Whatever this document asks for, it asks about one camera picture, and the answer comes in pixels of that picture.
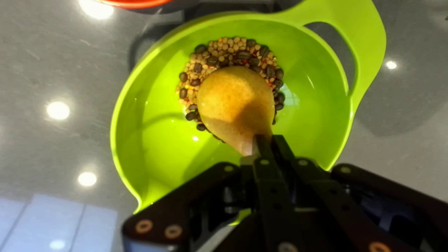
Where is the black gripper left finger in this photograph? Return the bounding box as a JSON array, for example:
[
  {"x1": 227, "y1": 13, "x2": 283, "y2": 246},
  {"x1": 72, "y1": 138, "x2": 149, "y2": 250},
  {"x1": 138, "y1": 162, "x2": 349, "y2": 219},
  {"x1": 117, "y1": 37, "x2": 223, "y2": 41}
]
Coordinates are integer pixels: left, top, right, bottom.
[{"x1": 122, "y1": 134, "x2": 303, "y2": 252}]

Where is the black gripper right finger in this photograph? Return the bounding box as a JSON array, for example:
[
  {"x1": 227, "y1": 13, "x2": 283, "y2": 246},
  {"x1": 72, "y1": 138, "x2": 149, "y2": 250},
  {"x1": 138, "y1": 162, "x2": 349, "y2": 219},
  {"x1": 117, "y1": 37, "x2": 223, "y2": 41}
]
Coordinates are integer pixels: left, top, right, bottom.
[{"x1": 272, "y1": 135, "x2": 448, "y2": 252}]

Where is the yellow-brown pear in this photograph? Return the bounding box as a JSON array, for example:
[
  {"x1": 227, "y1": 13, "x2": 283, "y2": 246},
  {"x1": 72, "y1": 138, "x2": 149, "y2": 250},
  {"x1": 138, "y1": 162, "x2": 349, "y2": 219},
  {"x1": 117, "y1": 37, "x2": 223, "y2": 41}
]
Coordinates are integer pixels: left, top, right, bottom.
[{"x1": 195, "y1": 64, "x2": 278, "y2": 158}]

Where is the red bowl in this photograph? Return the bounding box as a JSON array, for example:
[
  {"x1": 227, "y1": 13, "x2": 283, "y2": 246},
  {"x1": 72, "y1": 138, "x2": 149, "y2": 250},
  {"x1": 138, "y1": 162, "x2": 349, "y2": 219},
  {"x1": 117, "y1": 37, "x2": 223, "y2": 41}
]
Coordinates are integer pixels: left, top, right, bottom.
[{"x1": 103, "y1": 0, "x2": 173, "y2": 11}]

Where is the mixed beans pile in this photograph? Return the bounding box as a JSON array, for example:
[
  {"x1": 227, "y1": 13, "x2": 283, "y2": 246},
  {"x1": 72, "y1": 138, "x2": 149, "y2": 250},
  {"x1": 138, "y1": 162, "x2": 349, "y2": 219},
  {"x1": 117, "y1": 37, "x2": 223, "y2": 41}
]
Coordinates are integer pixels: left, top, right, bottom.
[{"x1": 177, "y1": 34, "x2": 286, "y2": 134}]

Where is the lime green bowl with handle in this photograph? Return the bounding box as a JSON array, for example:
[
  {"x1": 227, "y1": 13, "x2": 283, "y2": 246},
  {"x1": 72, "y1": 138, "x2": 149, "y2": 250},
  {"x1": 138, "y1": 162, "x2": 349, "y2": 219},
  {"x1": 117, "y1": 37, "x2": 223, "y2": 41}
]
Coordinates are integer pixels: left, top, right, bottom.
[{"x1": 110, "y1": 0, "x2": 388, "y2": 214}]

